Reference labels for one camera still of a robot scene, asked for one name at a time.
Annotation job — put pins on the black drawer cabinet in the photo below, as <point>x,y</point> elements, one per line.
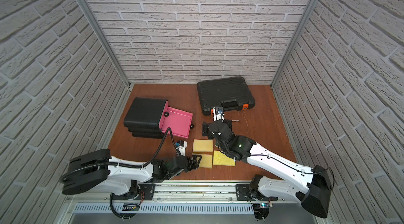
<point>143,117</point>

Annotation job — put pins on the aluminium corner frame post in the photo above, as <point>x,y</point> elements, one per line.
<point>294,39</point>
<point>98,31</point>

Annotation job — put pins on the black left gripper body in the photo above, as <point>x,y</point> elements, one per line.
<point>189,162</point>

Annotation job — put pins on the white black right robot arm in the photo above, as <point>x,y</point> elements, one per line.
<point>311,186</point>

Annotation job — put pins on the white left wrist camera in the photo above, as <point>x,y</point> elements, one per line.
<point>180,147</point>

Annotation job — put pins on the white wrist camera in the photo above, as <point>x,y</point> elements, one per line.
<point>218,113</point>
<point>180,147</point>

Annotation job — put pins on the black plastic tool case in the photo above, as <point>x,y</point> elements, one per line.
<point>230,93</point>

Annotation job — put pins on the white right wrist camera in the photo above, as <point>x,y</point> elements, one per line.
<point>218,113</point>

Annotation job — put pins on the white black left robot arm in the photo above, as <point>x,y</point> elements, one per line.
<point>99,170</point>

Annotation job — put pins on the aluminium corner frame post left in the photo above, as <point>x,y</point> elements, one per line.
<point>98,31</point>

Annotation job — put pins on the pale yellow foam sponge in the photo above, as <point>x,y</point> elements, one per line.
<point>203,146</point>
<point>207,161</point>

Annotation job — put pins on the pink drawer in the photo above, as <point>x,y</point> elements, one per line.
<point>163,116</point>
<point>178,121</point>

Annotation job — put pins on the aluminium front rail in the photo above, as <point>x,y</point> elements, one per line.
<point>190,196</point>

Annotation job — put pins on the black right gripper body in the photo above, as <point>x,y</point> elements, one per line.
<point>209,125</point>

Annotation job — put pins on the aluminium corner frame post right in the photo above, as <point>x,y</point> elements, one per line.
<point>294,39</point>

